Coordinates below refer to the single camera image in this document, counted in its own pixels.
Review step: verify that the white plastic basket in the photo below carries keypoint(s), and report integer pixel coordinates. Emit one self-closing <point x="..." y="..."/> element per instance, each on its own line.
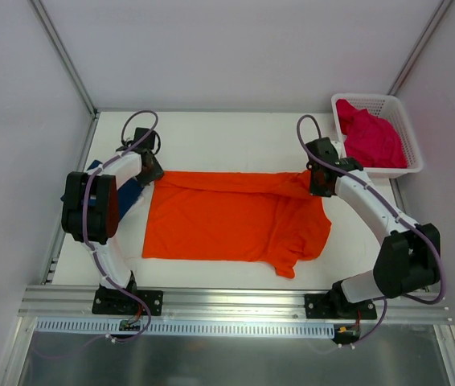
<point x="390" y="109"/>

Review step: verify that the white slotted cable duct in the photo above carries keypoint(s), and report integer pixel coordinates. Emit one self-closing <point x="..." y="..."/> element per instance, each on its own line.
<point x="95" y="326"/>

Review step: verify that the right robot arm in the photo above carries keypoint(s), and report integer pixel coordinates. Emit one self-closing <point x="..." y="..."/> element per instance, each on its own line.
<point x="409" y="253"/>

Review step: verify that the aluminium front rail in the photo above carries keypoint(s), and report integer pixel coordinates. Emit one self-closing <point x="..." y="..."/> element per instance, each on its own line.
<point x="247" y="305"/>

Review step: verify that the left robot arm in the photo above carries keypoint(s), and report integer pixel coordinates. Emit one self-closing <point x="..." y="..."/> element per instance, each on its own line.
<point x="95" y="227"/>

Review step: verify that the orange t shirt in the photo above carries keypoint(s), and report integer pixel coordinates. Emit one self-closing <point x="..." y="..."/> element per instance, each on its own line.
<point x="267" y="218"/>

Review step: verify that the folded navy blue t shirt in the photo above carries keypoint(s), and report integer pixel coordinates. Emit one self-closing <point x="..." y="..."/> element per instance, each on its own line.
<point x="128" y="194"/>

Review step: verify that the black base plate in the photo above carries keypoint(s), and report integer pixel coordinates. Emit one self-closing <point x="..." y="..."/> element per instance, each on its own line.
<point x="113" y="302"/>
<point x="324" y="306"/>

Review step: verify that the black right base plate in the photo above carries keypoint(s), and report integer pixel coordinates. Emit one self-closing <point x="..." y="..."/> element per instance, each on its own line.
<point x="324" y="306"/>

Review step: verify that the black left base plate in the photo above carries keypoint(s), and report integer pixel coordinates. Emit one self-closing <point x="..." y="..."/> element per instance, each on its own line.
<point x="113" y="302"/>

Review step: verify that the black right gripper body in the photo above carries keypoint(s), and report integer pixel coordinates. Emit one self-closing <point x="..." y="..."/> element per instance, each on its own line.
<point x="320" y="185"/>

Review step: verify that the magenta t shirt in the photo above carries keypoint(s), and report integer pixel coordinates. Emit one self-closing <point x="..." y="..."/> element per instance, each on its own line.
<point x="369" y="139"/>

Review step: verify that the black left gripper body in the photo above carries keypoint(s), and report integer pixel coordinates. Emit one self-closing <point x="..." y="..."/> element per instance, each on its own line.
<point x="151" y="171"/>

